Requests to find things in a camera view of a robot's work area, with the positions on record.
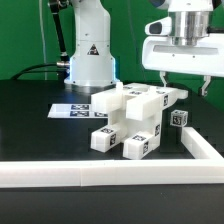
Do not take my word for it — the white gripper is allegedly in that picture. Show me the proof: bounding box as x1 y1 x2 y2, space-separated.
142 33 224 97

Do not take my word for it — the small tagged cube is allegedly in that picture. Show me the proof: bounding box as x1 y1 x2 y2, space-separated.
170 110 188 127

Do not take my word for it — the white chair back frame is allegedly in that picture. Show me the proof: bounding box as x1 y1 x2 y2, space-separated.
91 82 188 121

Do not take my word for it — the white chair seat part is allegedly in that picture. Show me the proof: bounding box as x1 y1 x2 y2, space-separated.
108 110 162 152

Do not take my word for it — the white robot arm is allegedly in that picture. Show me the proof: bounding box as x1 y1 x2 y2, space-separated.
65 0 224 87

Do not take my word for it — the white U-shaped fence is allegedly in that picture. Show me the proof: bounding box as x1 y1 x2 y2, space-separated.
0 127 224 188

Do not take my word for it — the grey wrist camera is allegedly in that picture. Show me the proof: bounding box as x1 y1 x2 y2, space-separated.
145 17 172 36

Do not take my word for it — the black cable bundle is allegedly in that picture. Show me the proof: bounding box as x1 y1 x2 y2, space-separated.
9 63 69 81

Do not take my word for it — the white marker base plate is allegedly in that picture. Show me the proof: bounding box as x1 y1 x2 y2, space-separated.
48 104 107 119

